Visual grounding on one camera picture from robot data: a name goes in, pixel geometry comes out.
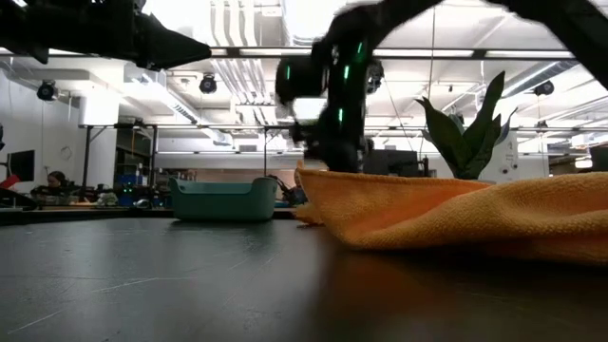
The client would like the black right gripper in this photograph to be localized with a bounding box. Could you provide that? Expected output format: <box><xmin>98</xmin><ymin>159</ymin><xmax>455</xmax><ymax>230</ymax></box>
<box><xmin>292</xmin><ymin>37</ymin><xmax>376</xmax><ymax>173</ymax></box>

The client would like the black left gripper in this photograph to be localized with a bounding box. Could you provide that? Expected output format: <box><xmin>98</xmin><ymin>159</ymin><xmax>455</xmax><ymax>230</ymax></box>
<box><xmin>28</xmin><ymin>0</ymin><xmax>213</xmax><ymax>71</ymax></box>

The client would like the deep orange microfiber towel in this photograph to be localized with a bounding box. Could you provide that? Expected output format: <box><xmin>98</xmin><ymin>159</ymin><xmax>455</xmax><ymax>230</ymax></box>
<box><xmin>294</xmin><ymin>160</ymin><xmax>608</xmax><ymax>267</ymax></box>

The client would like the person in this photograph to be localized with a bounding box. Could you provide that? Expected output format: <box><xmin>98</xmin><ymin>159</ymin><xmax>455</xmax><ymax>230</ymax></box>
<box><xmin>279</xmin><ymin>170</ymin><xmax>309</xmax><ymax>207</ymax></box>
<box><xmin>46</xmin><ymin>170</ymin><xmax>71</xmax><ymax>192</ymax></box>

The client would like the black computer monitor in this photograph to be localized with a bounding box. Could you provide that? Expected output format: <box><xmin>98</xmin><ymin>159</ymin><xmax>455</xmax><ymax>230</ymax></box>
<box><xmin>6</xmin><ymin>149</ymin><xmax>36</xmax><ymax>183</ymax></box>
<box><xmin>364</xmin><ymin>149</ymin><xmax>423</xmax><ymax>177</ymax></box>
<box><xmin>588</xmin><ymin>144</ymin><xmax>608</xmax><ymax>172</ymax></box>

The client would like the teal plastic bin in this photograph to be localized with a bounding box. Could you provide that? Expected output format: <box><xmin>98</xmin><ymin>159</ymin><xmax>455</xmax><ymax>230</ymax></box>
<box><xmin>167</xmin><ymin>176</ymin><xmax>280</xmax><ymax>223</ymax></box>

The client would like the artificial green snake plant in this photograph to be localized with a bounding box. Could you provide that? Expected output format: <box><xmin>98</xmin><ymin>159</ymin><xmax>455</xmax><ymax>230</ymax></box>
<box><xmin>414</xmin><ymin>70</ymin><xmax>520</xmax><ymax>182</ymax></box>

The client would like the white banner stand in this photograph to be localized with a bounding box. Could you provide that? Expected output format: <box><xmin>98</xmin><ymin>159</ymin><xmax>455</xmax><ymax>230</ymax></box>
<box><xmin>492</xmin><ymin>131</ymin><xmax>522</xmax><ymax>184</ymax></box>

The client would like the black ceiling camera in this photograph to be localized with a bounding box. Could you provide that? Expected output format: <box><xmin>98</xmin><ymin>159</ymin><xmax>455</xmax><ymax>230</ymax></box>
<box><xmin>366</xmin><ymin>59</ymin><xmax>386</xmax><ymax>95</ymax></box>
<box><xmin>532</xmin><ymin>80</ymin><xmax>556</xmax><ymax>98</ymax></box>
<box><xmin>36</xmin><ymin>79</ymin><xmax>59</xmax><ymax>103</ymax></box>
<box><xmin>199</xmin><ymin>73</ymin><xmax>219</xmax><ymax>95</ymax></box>

